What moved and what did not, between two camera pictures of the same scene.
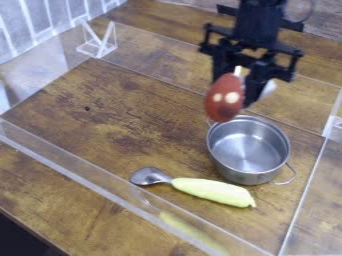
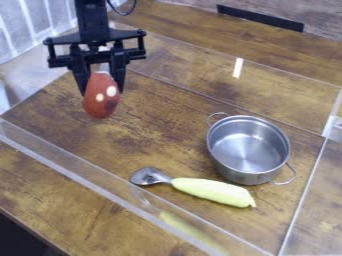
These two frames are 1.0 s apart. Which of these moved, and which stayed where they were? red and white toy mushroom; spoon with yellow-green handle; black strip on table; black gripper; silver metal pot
Moved: black gripper; red and white toy mushroom
Stayed: spoon with yellow-green handle; silver metal pot; black strip on table
